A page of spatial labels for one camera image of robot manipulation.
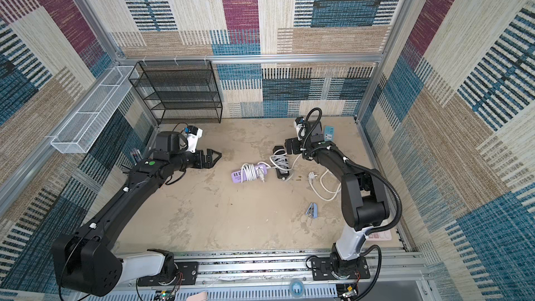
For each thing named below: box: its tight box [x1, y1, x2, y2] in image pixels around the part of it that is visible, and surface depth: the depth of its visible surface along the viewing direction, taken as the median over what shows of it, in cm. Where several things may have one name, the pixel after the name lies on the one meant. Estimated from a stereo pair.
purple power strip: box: [231, 167, 244, 184], surface depth 94 cm
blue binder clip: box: [305, 202, 319, 219], surface depth 87 cm
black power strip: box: [272, 144, 290, 180], surface depth 98 cm
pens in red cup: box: [132, 147, 144, 163], surface depth 91 cm
